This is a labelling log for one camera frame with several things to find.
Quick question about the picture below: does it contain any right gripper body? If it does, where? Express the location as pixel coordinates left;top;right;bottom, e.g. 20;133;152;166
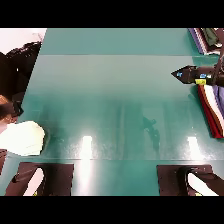
179;65;199;85

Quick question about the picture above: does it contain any lilac garment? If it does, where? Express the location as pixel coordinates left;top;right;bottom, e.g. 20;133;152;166
187;28;210;56

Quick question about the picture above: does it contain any white folded garment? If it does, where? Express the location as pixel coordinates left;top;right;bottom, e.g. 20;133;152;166
203;84;224;132

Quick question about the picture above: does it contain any purple garment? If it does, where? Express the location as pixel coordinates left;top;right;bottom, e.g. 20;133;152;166
213;85;224;116

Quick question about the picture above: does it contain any red garment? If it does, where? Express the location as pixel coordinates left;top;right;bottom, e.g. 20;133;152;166
196;84;224;140

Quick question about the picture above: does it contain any dark green garment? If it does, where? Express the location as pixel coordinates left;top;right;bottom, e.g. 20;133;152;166
202;28;222;48

